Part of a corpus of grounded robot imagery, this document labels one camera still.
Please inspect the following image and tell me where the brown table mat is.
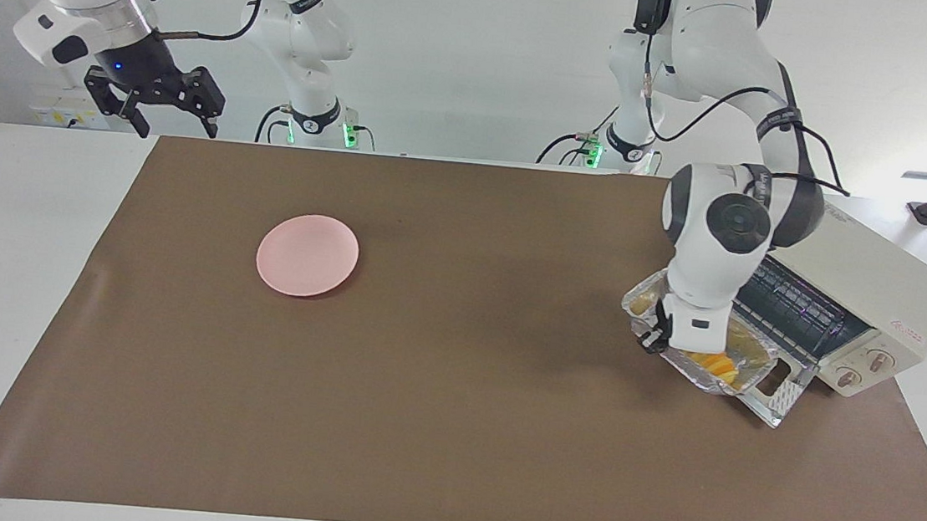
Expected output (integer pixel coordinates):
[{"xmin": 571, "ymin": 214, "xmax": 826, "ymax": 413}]
[{"xmin": 0, "ymin": 120, "xmax": 927, "ymax": 521}]

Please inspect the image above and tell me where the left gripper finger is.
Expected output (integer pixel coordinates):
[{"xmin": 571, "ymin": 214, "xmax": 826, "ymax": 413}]
[{"xmin": 636, "ymin": 324, "xmax": 670, "ymax": 356}]

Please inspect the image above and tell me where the aluminium foil tray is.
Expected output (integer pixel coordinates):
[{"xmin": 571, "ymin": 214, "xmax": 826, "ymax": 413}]
[{"xmin": 614, "ymin": 266, "xmax": 786, "ymax": 400}]

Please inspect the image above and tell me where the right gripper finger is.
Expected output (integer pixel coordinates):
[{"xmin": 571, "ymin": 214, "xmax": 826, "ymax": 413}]
[
  {"xmin": 79, "ymin": 66, "xmax": 155, "ymax": 139},
  {"xmin": 176, "ymin": 65, "xmax": 229, "ymax": 140}
]

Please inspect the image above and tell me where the black arm base cable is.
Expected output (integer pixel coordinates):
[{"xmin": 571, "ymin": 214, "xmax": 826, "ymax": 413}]
[
  {"xmin": 254, "ymin": 102, "xmax": 293, "ymax": 146},
  {"xmin": 535, "ymin": 91, "xmax": 623, "ymax": 171}
]

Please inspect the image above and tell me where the white wall socket box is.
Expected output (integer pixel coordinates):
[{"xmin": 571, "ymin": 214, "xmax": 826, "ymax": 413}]
[{"xmin": 28, "ymin": 84, "xmax": 114, "ymax": 132}]

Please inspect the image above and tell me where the black right arm base cable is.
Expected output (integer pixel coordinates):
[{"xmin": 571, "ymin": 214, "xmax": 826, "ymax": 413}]
[{"xmin": 254, "ymin": 102, "xmax": 293, "ymax": 146}]

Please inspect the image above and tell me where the yellow sliced bread loaf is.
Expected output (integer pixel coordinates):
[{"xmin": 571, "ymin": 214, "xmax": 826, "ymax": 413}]
[{"xmin": 688, "ymin": 352, "xmax": 743, "ymax": 383}]

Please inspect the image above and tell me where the black left arm base cable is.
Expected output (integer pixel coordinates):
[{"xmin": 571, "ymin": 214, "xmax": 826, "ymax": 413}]
[{"xmin": 535, "ymin": 91, "xmax": 623, "ymax": 171}]

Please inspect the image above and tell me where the pink round plate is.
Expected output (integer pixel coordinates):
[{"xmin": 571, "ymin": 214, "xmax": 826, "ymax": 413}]
[{"xmin": 253, "ymin": 210, "xmax": 363, "ymax": 302}]

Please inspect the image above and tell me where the metal oven wire rack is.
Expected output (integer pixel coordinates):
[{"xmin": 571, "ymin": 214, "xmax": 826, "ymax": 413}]
[{"xmin": 732, "ymin": 255, "xmax": 875, "ymax": 364}]

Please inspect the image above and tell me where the glass oven door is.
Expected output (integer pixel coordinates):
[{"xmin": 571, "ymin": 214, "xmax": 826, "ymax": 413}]
[{"xmin": 660, "ymin": 345, "xmax": 821, "ymax": 432}]

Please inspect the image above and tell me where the cream toaster oven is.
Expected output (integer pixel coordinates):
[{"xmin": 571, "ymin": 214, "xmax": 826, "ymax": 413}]
[{"xmin": 742, "ymin": 194, "xmax": 927, "ymax": 405}]

